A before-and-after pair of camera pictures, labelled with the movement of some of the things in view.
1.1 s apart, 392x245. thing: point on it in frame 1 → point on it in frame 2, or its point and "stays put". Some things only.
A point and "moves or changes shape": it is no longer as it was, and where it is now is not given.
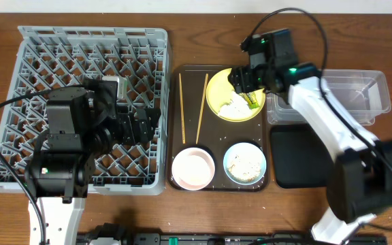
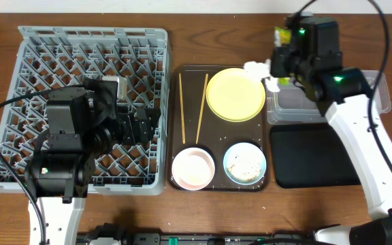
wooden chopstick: (198, 129) stays put
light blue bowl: (244, 163) stays put
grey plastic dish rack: (47, 58) stays put
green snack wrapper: (250, 99) moves or changes shape
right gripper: (241, 79) → (276, 59)
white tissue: (238, 107) moves or changes shape
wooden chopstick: (184, 133) stays put
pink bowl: (193, 169) stays put
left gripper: (136, 126) stays put
